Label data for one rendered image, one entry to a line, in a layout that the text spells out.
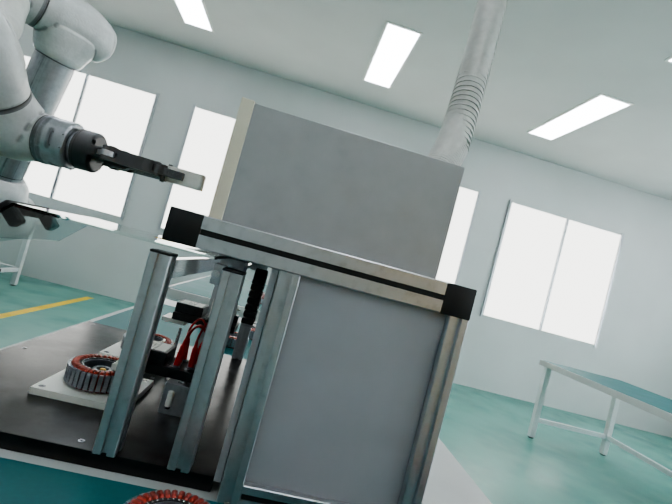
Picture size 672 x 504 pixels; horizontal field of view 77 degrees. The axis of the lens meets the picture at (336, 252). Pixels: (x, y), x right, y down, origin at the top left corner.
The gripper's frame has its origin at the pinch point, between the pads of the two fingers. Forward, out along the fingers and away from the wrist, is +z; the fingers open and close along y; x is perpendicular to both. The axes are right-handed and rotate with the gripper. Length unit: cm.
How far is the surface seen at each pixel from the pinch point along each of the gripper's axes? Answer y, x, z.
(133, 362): 24.2, -28.4, 6.9
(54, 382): 7.7, -40.1, -9.2
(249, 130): 14.4, 8.8, 11.6
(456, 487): 6, -44, 66
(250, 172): 14.4, 2.3, 13.6
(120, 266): -468, -79, -178
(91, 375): 9.2, -37.0, -3.3
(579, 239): -468, 118, 407
